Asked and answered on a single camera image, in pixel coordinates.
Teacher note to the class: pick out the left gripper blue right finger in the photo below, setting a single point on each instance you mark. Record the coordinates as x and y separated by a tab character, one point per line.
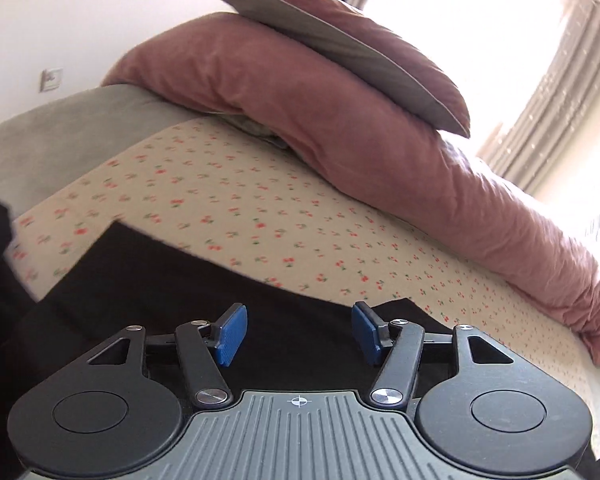
371	333

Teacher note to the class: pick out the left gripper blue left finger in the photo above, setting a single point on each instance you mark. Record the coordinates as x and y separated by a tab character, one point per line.
227	334

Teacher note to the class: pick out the cherry print bed sheet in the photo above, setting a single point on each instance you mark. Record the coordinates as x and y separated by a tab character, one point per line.
220	195

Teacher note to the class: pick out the pink duvet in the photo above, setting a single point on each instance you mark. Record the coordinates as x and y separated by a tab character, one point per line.
372	150

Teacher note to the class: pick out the black garment pile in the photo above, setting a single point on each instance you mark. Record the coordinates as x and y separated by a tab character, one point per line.
0	309

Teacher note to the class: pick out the beige curtain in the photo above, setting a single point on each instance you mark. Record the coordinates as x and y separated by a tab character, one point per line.
525	151

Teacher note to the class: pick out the grey blanket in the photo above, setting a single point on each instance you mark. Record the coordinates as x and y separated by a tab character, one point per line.
47	148

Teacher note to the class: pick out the pink grey pillow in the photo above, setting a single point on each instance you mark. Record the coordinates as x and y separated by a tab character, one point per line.
370	51

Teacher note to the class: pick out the white wall socket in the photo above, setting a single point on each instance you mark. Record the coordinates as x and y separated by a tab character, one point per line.
50	79

